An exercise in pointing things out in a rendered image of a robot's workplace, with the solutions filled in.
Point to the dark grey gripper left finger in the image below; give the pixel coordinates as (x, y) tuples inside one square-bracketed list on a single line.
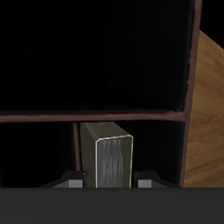
[(74, 178)]

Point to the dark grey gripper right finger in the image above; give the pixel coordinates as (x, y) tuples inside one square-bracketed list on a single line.
[(144, 178)]

